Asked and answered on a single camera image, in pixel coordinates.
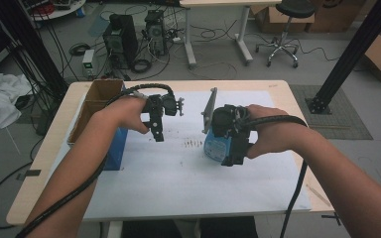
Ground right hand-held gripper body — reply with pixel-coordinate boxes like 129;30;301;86
200;86;258;157

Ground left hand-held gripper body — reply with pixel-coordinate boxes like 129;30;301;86
141;93;185;132

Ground blue packet with white label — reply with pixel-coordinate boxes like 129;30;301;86
203;128;237;163

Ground person's left hand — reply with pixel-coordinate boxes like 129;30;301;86
110;96;151;135

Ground person's right hand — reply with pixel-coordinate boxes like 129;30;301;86
244;103;308;160

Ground blue box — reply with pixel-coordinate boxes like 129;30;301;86
102;82;129;172

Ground white-legged desk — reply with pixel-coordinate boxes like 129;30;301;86
179;0;283;67

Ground small black computer tower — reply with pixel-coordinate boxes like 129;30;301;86
144;9;169;57

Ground large black computer tower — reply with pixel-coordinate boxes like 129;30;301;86
101;13;140;70

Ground person's dark trousers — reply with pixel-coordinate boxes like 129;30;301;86
121;216;260;238

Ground white power supply unit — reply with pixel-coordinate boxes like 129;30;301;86
81;49;96;79

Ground grey floor mat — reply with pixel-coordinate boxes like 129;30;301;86
289;83;374;141

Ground black tape cross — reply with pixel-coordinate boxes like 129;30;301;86
321;212;342;227

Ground black swivel stool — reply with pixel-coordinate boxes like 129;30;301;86
255;0;318;69

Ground black tape strip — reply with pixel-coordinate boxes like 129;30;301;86
16;169;43;181

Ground round white table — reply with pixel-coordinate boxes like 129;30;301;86
29;0;87;22

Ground large closed cardboard box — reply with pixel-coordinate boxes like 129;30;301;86
306;0;367;34

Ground white cloth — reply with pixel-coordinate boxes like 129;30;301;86
0;72;33;133

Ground coiled black cable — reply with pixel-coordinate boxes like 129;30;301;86
68;42;91;57
130;58;153;74

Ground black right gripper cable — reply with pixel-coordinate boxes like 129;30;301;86
236;113;310;238

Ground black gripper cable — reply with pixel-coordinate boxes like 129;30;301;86
236;113;310;238
14;82;177;238

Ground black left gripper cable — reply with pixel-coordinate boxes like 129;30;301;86
14;82;177;238

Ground black metal post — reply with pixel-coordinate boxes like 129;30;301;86
307;0;381;115

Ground black metal stand with cables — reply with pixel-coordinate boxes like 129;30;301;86
0;0;69;102

